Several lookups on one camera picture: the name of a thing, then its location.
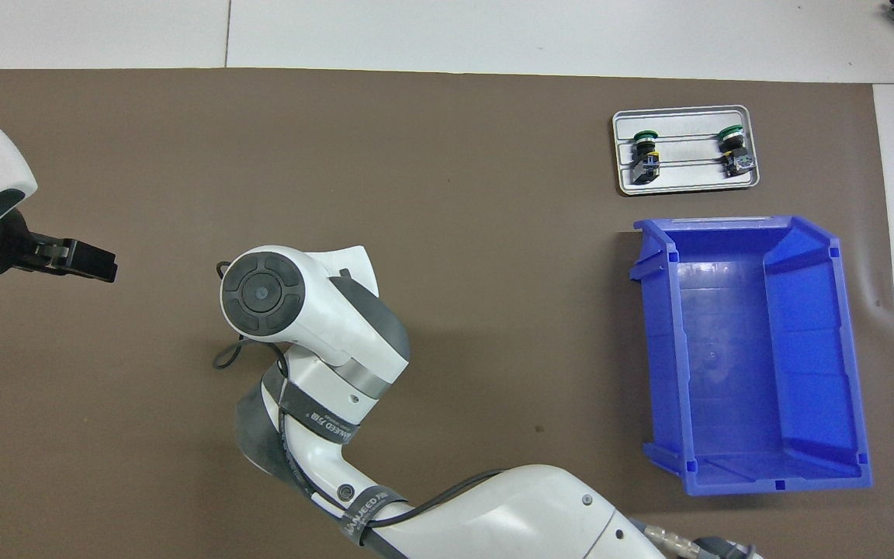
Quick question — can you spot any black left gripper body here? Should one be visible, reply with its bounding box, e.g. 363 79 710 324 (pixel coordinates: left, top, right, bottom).
0 210 54 282

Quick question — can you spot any brown table mat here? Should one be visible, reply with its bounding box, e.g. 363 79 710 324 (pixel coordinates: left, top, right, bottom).
0 68 894 559

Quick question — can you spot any grey metal tray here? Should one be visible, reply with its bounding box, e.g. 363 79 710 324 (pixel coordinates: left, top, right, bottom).
612 105 761 196

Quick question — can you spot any blue plastic storage bin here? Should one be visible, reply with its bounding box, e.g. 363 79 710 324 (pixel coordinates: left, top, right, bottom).
628 215 875 498

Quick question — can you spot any green push button switch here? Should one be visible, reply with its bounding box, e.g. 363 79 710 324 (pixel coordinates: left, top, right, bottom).
630 130 662 186
717 124 757 179

